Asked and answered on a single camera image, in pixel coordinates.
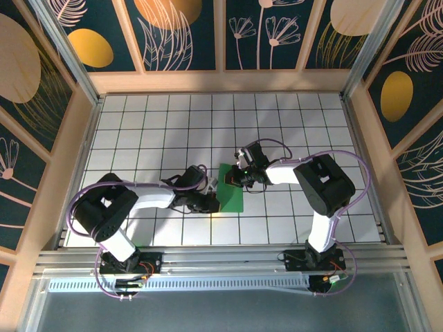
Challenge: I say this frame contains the green cloth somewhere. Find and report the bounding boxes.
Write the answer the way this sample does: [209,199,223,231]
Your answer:
[216,163,245,213]

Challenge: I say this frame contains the black left controller box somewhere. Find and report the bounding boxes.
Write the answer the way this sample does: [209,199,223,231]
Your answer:
[114,275,146,295]

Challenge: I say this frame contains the beige circle gold lines panel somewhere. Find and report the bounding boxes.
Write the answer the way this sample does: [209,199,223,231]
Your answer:
[0,12,75,153]
[304,0,380,70]

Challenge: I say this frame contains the orange circle white leaves panel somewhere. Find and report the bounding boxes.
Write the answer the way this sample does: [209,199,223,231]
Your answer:
[123,0,217,72]

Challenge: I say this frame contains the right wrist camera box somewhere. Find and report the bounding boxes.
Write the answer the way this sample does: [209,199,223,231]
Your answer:
[236,141,269,167]

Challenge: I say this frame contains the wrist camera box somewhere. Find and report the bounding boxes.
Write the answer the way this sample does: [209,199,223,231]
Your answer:
[236,141,269,167]
[186,165,218,193]

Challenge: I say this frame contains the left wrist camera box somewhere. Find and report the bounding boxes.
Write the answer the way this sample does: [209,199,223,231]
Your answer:
[186,165,218,193]

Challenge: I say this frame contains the aluminium front frame rail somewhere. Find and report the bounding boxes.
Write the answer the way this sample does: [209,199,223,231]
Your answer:
[33,243,411,279]

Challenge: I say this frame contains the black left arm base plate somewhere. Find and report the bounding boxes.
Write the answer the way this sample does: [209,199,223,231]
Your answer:
[99,251,163,276]

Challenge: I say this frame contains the orange left base wires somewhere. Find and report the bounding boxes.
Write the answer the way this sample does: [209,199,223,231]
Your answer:
[137,261,156,279]

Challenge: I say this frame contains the orange base wires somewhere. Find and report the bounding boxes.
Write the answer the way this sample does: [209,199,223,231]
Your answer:
[327,259,346,277]
[137,261,156,279]

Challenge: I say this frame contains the slotted grey cable duct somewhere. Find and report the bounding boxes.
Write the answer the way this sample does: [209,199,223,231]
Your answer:
[46,276,312,294]

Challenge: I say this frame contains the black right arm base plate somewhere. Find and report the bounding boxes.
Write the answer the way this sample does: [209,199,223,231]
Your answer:
[283,248,346,273]

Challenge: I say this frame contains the aluminium table side rail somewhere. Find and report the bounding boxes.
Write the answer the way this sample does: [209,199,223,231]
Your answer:
[53,96,105,250]
[341,93,395,247]

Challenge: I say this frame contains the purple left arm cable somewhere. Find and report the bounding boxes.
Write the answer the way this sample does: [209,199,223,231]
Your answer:
[65,164,209,302]

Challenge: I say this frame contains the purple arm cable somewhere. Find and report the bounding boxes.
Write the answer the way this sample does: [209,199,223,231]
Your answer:
[242,138,373,298]
[65,164,209,302]

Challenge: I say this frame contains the orange right base wires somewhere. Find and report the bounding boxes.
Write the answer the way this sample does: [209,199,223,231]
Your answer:
[327,259,346,277]

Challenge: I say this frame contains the white flowers wall panel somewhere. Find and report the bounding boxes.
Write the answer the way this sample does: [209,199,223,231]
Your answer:
[224,0,314,71]

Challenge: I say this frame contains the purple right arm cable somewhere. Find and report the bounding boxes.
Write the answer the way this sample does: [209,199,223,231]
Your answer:
[242,138,373,298]

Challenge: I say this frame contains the yellow oval feather wall panel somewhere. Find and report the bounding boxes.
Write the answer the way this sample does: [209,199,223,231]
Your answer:
[363,0,443,150]

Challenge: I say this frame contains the white leaf lines wall panel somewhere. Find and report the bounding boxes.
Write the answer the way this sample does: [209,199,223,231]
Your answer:
[394,129,443,247]

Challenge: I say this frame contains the single white flower wall panel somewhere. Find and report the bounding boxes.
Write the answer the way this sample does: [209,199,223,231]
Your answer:
[0,122,48,250]

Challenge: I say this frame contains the aluminium frame post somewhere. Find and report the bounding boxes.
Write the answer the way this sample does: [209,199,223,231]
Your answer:
[29,0,105,107]
[15,276,49,332]
[394,273,432,332]
[341,0,406,101]

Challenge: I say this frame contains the aluminium front frame post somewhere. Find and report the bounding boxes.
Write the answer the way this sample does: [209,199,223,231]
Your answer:
[394,273,432,332]
[15,276,49,332]

